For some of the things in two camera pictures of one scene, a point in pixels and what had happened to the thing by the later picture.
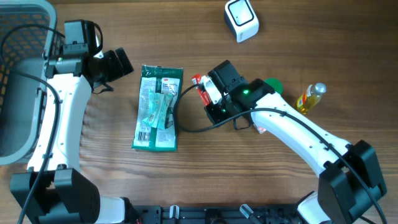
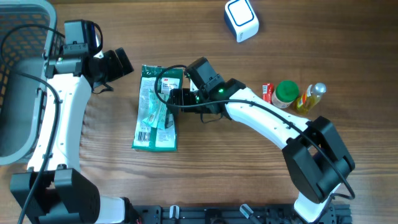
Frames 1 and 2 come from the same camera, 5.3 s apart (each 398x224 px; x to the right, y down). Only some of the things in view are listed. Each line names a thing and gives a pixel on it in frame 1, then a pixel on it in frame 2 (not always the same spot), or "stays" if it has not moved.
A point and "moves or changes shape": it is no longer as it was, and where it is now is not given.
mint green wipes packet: [155, 116] stays
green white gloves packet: [158, 108] stays
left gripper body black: [112, 68] stays
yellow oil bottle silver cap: [310, 97] stays
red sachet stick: [197, 79] moves or changes shape
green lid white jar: [275, 84] -> [285, 94]
